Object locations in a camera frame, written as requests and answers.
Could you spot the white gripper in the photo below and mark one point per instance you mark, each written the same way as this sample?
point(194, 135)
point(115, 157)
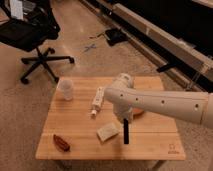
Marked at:
point(123, 112)

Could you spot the black bag on floor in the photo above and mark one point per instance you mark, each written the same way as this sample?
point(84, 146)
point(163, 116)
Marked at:
point(115, 36)

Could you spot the translucent plastic cup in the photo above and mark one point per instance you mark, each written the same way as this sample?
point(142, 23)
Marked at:
point(66, 88)

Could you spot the long grey bench rail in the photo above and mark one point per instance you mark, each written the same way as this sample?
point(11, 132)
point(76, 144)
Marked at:
point(182, 27)

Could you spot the orange bowl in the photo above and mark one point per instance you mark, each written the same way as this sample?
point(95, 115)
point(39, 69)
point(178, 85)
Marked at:
point(137, 112)

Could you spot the red chili pepper toy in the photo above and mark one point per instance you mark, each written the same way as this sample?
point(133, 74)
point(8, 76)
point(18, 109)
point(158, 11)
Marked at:
point(62, 144)

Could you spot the wooden table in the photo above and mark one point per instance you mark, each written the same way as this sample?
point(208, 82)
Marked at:
point(153, 138)

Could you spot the black office chair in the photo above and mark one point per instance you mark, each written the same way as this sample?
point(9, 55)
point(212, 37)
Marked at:
point(28, 34)

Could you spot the white sponge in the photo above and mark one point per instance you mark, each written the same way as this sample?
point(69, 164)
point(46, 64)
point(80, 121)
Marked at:
point(107, 131)

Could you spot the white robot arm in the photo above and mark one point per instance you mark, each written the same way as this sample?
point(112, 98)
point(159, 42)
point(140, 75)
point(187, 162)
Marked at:
point(195, 107)

